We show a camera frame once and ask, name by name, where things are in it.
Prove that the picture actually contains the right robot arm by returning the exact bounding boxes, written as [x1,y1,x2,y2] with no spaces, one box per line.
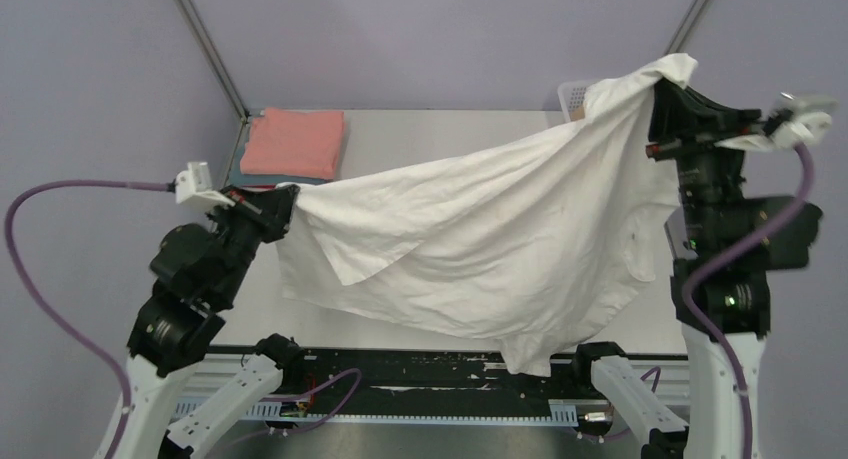
[570,80,838,458]

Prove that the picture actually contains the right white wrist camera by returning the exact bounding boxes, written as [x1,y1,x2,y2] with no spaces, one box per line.
[717,92,839,152]

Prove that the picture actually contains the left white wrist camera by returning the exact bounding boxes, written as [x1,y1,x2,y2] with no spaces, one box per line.
[175,162,235,213]

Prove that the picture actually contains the left aluminium corner post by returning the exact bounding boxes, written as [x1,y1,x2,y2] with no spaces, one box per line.
[175,0,249,123]

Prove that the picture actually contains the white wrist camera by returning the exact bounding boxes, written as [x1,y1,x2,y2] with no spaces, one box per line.
[175,162,235,213]
[717,92,839,152]

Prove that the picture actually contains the white slotted cable duct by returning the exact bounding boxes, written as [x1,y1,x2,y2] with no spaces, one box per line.
[173,396,579,427]

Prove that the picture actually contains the right aluminium corner post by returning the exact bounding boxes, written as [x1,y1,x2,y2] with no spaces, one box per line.
[664,0,714,54]

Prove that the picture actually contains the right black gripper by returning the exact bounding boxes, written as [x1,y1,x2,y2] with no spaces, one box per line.
[640,72,757,244]

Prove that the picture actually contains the folded pink t-shirt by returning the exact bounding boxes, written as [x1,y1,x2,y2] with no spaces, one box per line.
[239,108,345,180]

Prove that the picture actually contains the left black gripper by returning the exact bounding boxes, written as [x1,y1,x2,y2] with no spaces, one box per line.
[209,180,301,301]

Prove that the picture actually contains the aluminium corner post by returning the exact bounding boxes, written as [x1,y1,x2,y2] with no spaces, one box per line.
[175,0,249,123]
[664,0,714,54]

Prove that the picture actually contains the white t-shirt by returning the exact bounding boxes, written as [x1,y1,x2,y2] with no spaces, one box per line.
[277,53,698,377]

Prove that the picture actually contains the beige crumpled t-shirt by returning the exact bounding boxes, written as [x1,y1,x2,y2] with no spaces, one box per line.
[570,106,586,122]

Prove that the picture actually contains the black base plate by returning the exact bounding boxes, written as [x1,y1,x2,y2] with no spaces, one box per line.
[228,346,664,419]

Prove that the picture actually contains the white plastic basket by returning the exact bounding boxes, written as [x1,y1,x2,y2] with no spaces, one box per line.
[556,79,598,123]

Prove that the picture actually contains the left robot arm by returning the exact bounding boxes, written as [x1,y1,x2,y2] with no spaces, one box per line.
[96,184,306,458]

